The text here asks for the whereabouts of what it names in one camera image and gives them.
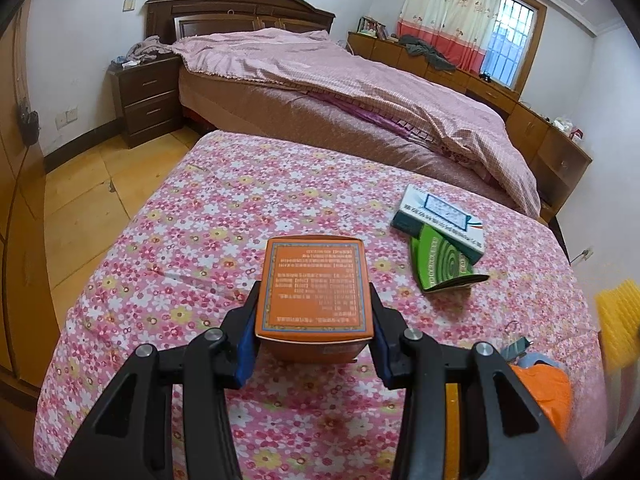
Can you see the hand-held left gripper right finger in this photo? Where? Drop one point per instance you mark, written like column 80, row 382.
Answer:
column 380, row 355

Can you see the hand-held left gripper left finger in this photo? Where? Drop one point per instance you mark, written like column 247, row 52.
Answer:
column 246, row 355

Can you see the orange cardboard box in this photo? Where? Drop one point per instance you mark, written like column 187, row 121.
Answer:
column 312, row 285

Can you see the green spiral print box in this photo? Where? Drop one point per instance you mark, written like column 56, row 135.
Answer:
column 440, row 266

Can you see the pink floral bedsheet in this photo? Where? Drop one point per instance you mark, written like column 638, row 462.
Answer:
column 200, row 240

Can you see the green binder clip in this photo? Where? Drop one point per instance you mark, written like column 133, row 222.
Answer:
column 517, row 347

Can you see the white and green carton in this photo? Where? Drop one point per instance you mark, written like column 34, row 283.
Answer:
column 440, row 215

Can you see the blue curved plastic piece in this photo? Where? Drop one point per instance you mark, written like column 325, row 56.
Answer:
column 536, row 360

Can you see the orange cloth bag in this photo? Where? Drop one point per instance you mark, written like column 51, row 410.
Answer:
column 545, row 395

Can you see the purple bed sheet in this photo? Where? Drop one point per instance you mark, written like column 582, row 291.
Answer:
column 385, row 120

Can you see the yellow ribbed object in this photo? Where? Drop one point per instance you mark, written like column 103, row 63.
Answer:
column 620, row 320

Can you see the brown bed mattress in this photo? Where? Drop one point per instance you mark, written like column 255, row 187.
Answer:
column 300, row 115

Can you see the pink checkered blanket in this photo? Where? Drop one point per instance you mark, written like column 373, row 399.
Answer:
column 380, row 85

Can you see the long low wooden cabinet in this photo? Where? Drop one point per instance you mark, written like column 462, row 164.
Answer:
column 525, row 125

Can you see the dark wooden nightstand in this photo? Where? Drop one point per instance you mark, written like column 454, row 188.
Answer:
column 147, row 100

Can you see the white items on cabinet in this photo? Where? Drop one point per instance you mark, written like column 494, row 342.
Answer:
column 565, row 127

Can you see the dark grey cloth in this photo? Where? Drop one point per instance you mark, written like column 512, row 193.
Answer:
column 425, row 50

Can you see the black object on wardrobe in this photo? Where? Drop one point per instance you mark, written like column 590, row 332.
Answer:
column 28, row 122

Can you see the crumpled clothes pile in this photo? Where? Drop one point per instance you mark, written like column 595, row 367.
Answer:
column 147, row 50

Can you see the row of books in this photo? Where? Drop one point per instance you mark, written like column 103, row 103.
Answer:
column 372, row 27

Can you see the barred window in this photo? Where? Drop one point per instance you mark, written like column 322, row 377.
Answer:
column 510, row 40

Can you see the dark wooden headboard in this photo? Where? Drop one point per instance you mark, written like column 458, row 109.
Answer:
column 225, row 10

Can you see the floral curtain with red hem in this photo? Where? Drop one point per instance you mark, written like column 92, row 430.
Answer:
column 450, row 5

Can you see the white wall socket with plug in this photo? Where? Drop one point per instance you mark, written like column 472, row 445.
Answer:
column 585, row 253

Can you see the white wall socket pair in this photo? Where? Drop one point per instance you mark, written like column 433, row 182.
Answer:
column 66, row 116

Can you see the white light switch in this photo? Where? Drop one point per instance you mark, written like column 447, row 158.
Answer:
column 128, row 5

